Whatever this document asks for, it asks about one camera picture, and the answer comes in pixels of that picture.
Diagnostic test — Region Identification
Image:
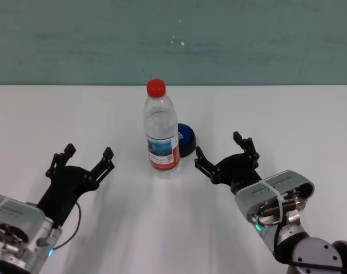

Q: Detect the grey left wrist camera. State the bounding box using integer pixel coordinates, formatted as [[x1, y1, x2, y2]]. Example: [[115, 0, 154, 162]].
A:
[[0, 191, 46, 245]]

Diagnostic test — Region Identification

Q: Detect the blue push button black base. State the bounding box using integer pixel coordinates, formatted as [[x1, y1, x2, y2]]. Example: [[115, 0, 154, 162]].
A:
[[177, 123, 197, 158]]

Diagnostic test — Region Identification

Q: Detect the clear water bottle red cap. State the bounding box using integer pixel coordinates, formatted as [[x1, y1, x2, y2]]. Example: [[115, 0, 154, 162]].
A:
[[144, 79, 181, 179]]

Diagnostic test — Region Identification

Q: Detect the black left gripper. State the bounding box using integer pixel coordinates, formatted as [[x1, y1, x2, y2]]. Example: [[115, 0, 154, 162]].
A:
[[36, 143, 115, 228]]

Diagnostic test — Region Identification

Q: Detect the thick black camera cable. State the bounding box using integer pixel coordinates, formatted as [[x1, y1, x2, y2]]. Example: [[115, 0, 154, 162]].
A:
[[272, 221, 286, 257]]

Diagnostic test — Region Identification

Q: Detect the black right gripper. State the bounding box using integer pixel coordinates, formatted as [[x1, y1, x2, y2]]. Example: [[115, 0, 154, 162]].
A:
[[194, 131, 263, 196]]

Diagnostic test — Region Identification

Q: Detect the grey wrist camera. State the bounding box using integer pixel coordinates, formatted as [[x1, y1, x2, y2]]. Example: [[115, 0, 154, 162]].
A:
[[0, 191, 46, 245], [235, 170, 315, 226]]

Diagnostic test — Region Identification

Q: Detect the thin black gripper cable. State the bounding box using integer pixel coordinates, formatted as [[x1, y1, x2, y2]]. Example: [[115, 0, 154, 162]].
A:
[[52, 201, 82, 252]]

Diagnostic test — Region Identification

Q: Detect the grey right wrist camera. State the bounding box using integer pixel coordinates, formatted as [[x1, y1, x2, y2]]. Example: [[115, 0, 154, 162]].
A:
[[235, 170, 315, 226]]

